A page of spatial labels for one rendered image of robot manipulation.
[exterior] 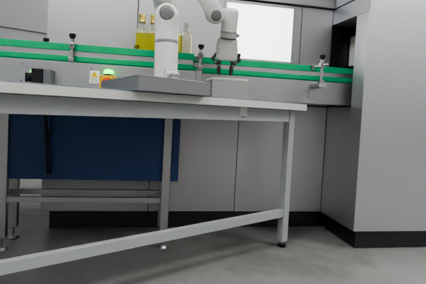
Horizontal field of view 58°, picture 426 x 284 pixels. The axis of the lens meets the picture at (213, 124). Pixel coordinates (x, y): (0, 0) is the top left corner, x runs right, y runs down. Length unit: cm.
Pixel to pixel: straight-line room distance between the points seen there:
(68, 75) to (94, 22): 44
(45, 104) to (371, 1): 163
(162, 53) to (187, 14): 71
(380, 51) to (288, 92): 51
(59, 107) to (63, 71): 59
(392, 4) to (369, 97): 49
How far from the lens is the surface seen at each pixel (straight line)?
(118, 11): 224
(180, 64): 192
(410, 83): 229
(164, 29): 157
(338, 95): 225
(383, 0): 225
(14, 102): 131
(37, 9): 427
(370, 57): 216
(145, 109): 147
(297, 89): 215
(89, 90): 133
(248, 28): 228
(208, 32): 222
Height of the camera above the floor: 70
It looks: 2 degrees down
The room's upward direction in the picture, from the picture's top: 3 degrees clockwise
